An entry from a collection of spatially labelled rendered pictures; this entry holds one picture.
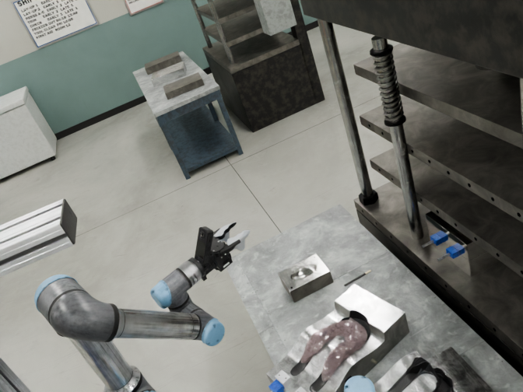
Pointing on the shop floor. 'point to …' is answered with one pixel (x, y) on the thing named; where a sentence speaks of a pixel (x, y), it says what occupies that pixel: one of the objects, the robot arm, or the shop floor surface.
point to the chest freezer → (22, 133)
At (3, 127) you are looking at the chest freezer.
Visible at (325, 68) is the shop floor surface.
